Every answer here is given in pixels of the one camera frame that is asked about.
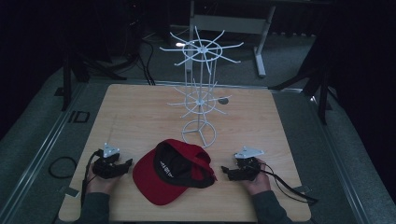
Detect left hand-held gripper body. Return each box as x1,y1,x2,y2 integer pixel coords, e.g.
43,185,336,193
91,142,125,180

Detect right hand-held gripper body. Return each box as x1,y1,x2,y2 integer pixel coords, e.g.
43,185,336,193
233,146,265,182

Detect red and black baseball cap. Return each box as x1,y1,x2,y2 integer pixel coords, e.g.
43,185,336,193
132,138,219,207

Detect white wire display rack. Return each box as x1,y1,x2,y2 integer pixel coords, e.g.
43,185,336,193
159,25,245,149

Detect person's left hand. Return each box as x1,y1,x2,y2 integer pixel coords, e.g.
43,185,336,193
85,164,121,196

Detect person's right hand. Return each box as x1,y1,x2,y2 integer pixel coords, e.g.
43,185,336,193
242,158,273,197

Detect grey tape piece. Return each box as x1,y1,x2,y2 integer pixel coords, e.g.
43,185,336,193
63,186,81,199
293,185,313,195

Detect black metal stand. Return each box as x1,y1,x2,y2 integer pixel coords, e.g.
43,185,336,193
268,36,333,126
60,46,128,112

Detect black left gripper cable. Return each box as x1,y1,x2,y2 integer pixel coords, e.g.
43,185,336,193
80,148,105,209

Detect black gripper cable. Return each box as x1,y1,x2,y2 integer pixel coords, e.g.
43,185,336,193
259,161,319,205
80,148,105,209

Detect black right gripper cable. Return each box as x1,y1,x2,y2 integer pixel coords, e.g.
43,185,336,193
259,161,319,205

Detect black cable loop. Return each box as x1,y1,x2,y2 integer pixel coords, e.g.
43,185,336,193
48,156,79,180

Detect metal floor rail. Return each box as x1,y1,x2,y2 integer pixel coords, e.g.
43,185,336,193
0,83,88,223
309,92,373,224

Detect black floor cables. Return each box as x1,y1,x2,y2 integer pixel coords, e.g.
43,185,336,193
124,32,157,87

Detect white metal desk frame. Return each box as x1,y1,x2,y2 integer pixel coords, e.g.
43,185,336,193
188,0,278,78

